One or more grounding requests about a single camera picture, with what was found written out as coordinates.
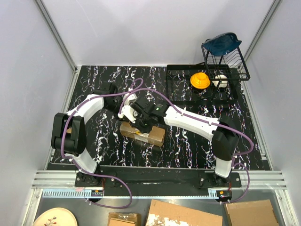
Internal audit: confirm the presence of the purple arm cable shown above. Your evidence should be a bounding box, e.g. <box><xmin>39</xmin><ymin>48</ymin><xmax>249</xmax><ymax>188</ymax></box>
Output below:
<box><xmin>118</xmin><ymin>88</ymin><xmax>254</xmax><ymax>202</ymax></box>
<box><xmin>63</xmin><ymin>78</ymin><xmax>143</xmax><ymax>209</ymax></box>

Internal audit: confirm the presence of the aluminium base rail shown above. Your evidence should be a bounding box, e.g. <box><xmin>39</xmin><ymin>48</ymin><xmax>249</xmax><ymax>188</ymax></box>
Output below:
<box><xmin>28</xmin><ymin>169</ymin><xmax>236</xmax><ymax>198</ymax></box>

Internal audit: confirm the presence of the blue bowl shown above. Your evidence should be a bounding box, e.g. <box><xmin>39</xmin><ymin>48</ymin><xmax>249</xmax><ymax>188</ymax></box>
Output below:
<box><xmin>206</xmin><ymin>32</ymin><xmax>242</xmax><ymax>56</ymax></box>

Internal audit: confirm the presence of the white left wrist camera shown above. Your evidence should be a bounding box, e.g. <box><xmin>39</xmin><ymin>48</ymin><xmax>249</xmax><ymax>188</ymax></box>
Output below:
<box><xmin>123</xmin><ymin>93</ymin><xmax>137</xmax><ymax>105</ymax></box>

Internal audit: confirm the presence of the patterned ceramic plate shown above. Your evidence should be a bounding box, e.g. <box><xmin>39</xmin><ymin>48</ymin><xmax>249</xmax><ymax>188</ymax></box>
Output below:
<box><xmin>33</xmin><ymin>208</ymin><xmax>78</xmax><ymax>226</ymax></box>

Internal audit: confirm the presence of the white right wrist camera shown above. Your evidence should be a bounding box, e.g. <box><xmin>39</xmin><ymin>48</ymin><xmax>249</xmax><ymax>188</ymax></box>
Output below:
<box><xmin>118</xmin><ymin>105</ymin><xmax>136</xmax><ymax>123</ymax></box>

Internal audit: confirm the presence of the cardboard box at corner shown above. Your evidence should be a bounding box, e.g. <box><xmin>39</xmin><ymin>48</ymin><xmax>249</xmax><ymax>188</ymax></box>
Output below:
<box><xmin>224</xmin><ymin>200</ymin><xmax>279</xmax><ymax>226</ymax></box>

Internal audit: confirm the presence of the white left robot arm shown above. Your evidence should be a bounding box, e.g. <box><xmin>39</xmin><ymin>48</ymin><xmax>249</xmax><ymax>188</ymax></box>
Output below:
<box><xmin>51</xmin><ymin>82</ymin><xmax>122</xmax><ymax>186</ymax></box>

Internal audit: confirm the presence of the small cardboard box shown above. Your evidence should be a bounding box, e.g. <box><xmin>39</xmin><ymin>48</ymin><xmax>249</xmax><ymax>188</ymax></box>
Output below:
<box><xmin>107</xmin><ymin>212</ymin><xmax>141</xmax><ymax>226</ymax></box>

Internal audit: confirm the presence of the flat cardboard sheet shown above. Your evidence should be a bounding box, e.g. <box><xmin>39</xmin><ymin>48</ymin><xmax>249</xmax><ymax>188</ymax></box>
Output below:
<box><xmin>145</xmin><ymin>200</ymin><xmax>222</xmax><ymax>226</ymax></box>

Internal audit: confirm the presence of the white small cup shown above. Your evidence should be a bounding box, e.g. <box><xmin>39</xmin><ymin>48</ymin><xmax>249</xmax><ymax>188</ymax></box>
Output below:
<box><xmin>212</xmin><ymin>74</ymin><xmax>228</xmax><ymax>89</ymax></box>

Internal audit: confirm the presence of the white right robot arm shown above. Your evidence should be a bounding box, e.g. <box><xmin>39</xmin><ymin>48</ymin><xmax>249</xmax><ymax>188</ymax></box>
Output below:
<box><xmin>130</xmin><ymin>98</ymin><xmax>239</xmax><ymax>187</ymax></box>

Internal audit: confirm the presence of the yellow plastic cup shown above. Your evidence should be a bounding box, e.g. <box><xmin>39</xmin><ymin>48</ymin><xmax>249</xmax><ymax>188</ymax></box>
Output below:
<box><xmin>190</xmin><ymin>72</ymin><xmax>210</xmax><ymax>89</ymax></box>

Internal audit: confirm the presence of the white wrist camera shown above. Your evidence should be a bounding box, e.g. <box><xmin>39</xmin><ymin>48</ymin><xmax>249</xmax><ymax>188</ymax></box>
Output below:
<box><xmin>123</xmin><ymin>93</ymin><xmax>137</xmax><ymax>105</ymax></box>
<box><xmin>118</xmin><ymin>105</ymin><xmax>136</xmax><ymax>123</ymax></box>

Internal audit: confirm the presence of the black drain tray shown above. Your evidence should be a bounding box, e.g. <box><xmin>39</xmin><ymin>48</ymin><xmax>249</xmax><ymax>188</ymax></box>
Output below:
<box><xmin>166</xmin><ymin>63</ymin><xmax>238</xmax><ymax>105</ymax></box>

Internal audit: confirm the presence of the brown cardboard express box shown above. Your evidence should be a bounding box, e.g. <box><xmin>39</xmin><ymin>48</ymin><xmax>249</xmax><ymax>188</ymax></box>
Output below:
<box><xmin>119</xmin><ymin>122</ymin><xmax>166</xmax><ymax>147</ymax></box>

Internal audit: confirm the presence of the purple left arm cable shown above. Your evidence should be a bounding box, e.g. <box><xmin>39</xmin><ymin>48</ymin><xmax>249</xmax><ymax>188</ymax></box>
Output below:
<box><xmin>63</xmin><ymin>78</ymin><xmax>143</xmax><ymax>209</ymax></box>

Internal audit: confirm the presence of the black wire dish rack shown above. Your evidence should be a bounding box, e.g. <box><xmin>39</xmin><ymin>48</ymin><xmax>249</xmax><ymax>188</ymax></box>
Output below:
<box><xmin>201</xmin><ymin>43</ymin><xmax>250</xmax><ymax>84</ymax></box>

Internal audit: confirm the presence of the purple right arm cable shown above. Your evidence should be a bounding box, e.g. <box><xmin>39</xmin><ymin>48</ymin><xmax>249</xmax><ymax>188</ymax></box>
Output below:
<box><xmin>118</xmin><ymin>88</ymin><xmax>254</xmax><ymax>202</ymax></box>

